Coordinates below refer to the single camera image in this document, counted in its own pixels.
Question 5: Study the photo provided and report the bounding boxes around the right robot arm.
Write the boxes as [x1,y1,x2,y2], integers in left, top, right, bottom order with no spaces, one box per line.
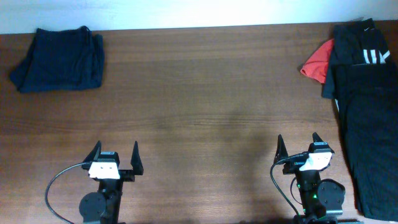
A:
[270,133,345,224]

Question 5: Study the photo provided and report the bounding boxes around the black shirt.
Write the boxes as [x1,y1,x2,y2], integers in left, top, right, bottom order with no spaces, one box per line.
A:
[335,63,397,222]

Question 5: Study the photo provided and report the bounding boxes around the folded navy blue garment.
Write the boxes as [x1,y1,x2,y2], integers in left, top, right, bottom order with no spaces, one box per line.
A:
[9,26,105,93]

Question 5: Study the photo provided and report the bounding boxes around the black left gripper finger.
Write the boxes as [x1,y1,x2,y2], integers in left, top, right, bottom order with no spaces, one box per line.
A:
[131,141,144,175]
[83,141,101,162]

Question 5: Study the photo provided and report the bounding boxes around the black garment with white stripes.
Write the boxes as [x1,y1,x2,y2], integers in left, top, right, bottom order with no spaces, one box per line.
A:
[322,19,392,99]

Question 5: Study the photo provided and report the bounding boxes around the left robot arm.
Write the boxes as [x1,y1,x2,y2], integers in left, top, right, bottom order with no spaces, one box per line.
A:
[79,141,144,224]

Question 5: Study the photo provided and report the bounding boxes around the red orange garment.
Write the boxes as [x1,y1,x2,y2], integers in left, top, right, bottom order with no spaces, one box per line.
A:
[300,39,334,84]

